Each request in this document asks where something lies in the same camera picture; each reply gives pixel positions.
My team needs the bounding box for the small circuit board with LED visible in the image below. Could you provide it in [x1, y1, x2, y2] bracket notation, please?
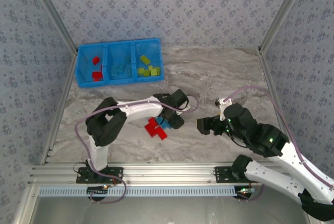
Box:
[87, 185, 110, 196]
[236, 186, 258, 196]

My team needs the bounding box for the blue three-compartment plastic bin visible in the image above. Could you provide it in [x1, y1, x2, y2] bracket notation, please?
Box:
[75, 38, 164, 89]

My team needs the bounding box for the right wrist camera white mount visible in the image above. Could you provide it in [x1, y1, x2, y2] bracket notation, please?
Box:
[215, 98, 233, 121]

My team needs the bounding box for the aluminium table side rail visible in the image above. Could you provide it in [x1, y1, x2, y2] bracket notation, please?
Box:
[40, 49, 79, 166]
[258, 47, 290, 136]

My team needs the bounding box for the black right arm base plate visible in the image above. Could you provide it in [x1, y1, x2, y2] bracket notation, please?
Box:
[214, 166, 263, 184]

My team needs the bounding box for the aluminium mounting rail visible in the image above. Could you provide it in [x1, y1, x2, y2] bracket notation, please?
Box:
[27, 163, 290, 185]

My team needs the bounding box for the white slotted cable duct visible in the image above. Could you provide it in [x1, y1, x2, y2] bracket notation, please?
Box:
[39, 185, 238, 197]

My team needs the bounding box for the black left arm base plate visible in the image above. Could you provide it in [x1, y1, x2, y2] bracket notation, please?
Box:
[76, 167, 124, 184]

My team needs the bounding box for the aluminium frame post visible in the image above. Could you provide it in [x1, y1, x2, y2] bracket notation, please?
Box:
[258, 0, 311, 52]
[26, 0, 78, 54]

